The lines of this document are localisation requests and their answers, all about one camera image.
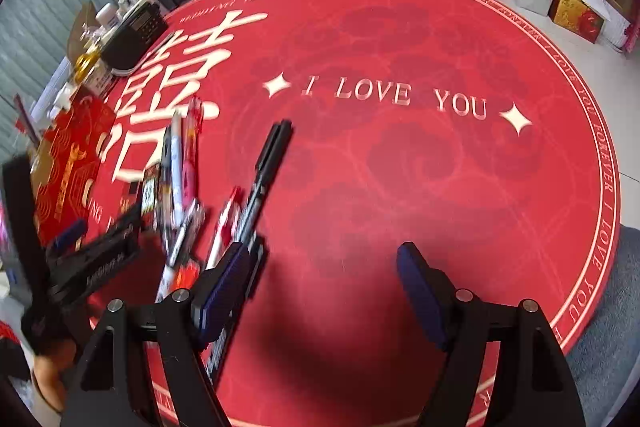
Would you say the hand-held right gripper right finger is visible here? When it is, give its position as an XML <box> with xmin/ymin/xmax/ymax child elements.
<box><xmin>396</xmin><ymin>241</ymin><xmax>587</xmax><ymax>427</ymax></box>

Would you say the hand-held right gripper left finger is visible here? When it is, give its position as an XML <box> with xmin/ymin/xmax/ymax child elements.
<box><xmin>60</xmin><ymin>242</ymin><xmax>266</xmax><ymax>427</ymax></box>

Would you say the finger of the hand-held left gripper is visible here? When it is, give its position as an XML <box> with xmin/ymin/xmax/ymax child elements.
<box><xmin>47</xmin><ymin>218</ymin><xmax>90</xmax><ymax>258</ymax></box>
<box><xmin>49</xmin><ymin>202</ymin><xmax>143</xmax><ymax>305</ymax></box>

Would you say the white pen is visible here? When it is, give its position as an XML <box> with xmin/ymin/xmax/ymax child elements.
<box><xmin>152</xmin><ymin>252</ymin><xmax>188</xmax><ymax>305</ymax></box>
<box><xmin>167</xmin><ymin>114</ymin><xmax>187</xmax><ymax>228</ymax></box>

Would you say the red cardboard box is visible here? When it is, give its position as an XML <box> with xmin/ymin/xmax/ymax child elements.
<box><xmin>30</xmin><ymin>99</ymin><xmax>121</xmax><ymax>248</ymax></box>

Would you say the red gel pen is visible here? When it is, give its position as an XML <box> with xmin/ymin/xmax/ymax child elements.
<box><xmin>205</xmin><ymin>187</ymin><xmax>246</xmax><ymax>269</ymax></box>

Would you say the clear pen with grey grip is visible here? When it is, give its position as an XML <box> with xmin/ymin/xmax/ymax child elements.
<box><xmin>162</xmin><ymin>199</ymin><xmax>207</xmax><ymax>270</ymax></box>

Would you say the printed card box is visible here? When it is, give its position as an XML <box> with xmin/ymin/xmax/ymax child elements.
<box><xmin>140</xmin><ymin>164</ymin><xmax>163</xmax><ymax>218</ymax></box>

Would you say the pink pen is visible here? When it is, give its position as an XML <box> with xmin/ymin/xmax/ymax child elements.
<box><xmin>182</xmin><ymin>99</ymin><xmax>203</xmax><ymax>208</ymax></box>

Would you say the black marker pen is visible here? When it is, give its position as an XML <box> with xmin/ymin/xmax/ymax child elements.
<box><xmin>202</xmin><ymin>119</ymin><xmax>293</xmax><ymax>388</ymax></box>

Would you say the person's left forearm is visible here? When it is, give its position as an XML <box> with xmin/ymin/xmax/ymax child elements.
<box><xmin>31</xmin><ymin>347</ymin><xmax>76</xmax><ymax>410</ymax></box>

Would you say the red printed round table mat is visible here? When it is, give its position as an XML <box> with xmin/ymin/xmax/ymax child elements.
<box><xmin>85</xmin><ymin>0</ymin><xmax>622</xmax><ymax>427</ymax></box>

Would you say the glass jar with gold lid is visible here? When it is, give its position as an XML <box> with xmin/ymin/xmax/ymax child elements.
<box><xmin>70</xmin><ymin>42</ymin><xmax>116</xmax><ymax>96</ymax></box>

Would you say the brown cardboard box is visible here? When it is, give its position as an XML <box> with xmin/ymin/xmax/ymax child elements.
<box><xmin>67</xmin><ymin>2</ymin><xmax>101</xmax><ymax>58</ymax></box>

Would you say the black pouch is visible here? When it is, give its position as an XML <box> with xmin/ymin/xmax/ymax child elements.
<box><xmin>100</xmin><ymin>0</ymin><xmax>168</xmax><ymax>76</ymax></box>

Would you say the grey curtain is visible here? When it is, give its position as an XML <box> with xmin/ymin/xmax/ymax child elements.
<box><xmin>0</xmin><ymin>0</ymin><xmax>126</xmax><ymax>132</ymax></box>

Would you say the red and yellow gift box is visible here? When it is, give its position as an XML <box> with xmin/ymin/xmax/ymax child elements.
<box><xmin>547</xmin><ymin>0</ymin><xmax>605</xmax><ymax>44</ymax></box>

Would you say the white and pink gift bag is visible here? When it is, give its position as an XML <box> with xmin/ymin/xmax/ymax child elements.
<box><xmin>582</xmin><ymin>0</ymin><xmax>633</xmax><ymax>54</ymax></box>

